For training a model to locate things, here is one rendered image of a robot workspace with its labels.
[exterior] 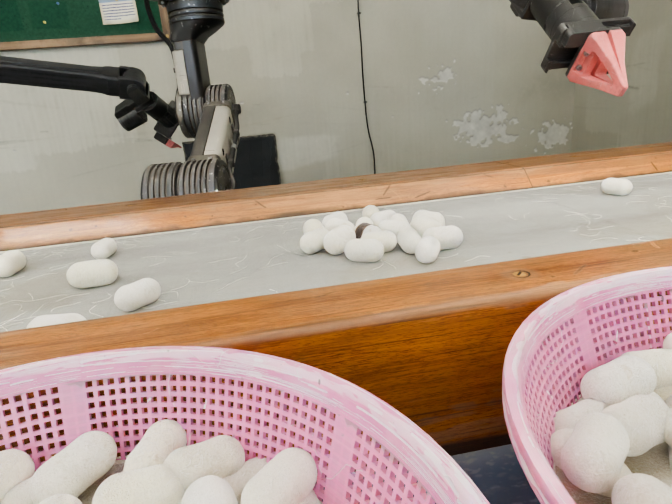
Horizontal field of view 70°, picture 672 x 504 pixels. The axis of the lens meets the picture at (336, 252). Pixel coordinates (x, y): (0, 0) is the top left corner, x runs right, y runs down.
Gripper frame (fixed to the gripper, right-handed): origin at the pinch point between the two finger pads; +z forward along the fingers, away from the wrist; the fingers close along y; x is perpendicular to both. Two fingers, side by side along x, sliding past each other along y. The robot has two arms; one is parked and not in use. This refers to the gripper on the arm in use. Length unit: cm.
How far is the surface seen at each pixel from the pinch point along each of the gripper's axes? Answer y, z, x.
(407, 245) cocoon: -33.6, 20.4, -4.3
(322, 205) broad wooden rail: -37.5, 4.5, 9.2
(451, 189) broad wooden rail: -20.9, 4.7, 9.4
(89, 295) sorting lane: -59, 20, -3
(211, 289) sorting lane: -50, 22, -5
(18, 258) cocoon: -68, 12, 2
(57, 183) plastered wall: -137, -132, 141
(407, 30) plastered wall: 39, -168, 102
